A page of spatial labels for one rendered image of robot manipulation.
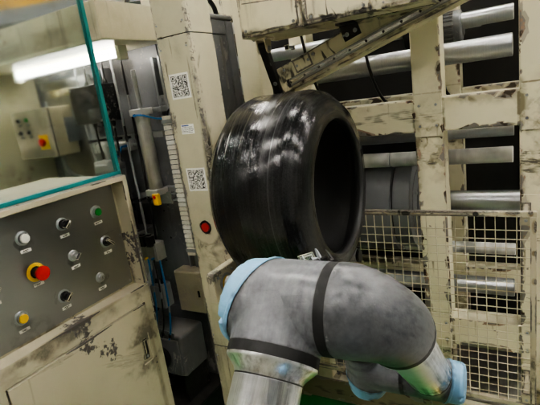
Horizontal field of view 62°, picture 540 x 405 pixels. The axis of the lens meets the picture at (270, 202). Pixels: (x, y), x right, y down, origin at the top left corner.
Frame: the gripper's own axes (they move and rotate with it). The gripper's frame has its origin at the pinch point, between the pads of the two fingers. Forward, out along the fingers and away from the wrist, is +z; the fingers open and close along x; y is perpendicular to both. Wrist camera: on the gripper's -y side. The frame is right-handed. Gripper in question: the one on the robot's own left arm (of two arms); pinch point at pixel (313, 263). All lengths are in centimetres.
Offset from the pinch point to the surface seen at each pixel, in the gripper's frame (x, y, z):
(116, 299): 58, 2, 33
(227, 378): 44, -47, 35
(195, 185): 19, 19, 43
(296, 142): -10.3, 27.4, 8.0
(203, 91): 3, 44, 44
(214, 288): 28.5, -6.3, 24.5
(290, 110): -13.7, 33.2, 15.3
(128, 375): 67, -20, 27
